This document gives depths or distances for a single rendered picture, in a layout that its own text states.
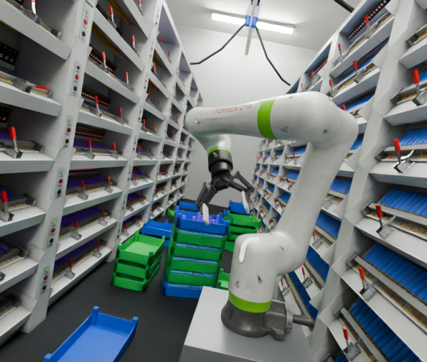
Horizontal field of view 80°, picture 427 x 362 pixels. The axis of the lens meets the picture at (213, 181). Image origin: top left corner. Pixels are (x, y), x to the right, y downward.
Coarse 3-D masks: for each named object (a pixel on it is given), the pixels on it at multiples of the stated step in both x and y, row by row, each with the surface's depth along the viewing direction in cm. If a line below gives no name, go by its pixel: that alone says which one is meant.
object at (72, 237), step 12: (72, 216) 138; (84, 216) 146; (96, 216) 151; (108, 216) 164; (60, 228) 123; (72, 228) 129; (84, 228) 136; (96, 228) 143; (108, 228) 158; (60, 240) 116; (72, 240) 122; (84, 240) 130; (60, 252) 111
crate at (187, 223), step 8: (176, 208) 158; (176, 216) 149; (216, 216) 166; (176, 224) 141; (184, 224) 142; (192, 224) 143; (200, 224) 144; (216, 224) 146; (224, 224) 156; (208, 232) 145; (216, 232) 146; (224, 232) 147
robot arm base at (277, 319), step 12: (228, 300) 73; (228, 312) 71; (240, 312) 69; (252, 312) 68; (264, 312) 69; (276, 312) 70; (288, 312) 72; (228, 324) 69; (240, 324) 68; (252, 324) 68; (264, 324) 70; (276, 324) 69; (288, 324) 72; (300, 324) 72; (312, 324) 71; (252, 336) 67; (276, 336) 67
